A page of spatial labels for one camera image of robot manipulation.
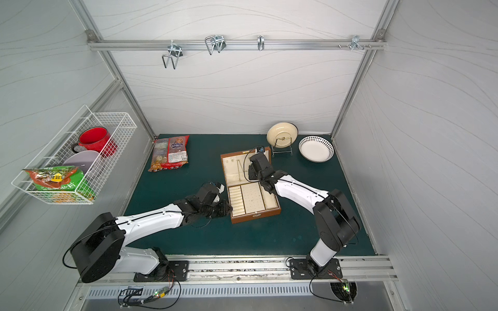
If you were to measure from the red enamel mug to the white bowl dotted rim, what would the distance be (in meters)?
0.90

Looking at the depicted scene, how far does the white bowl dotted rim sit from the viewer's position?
3.61 feet

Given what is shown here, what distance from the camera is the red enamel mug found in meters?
0.65
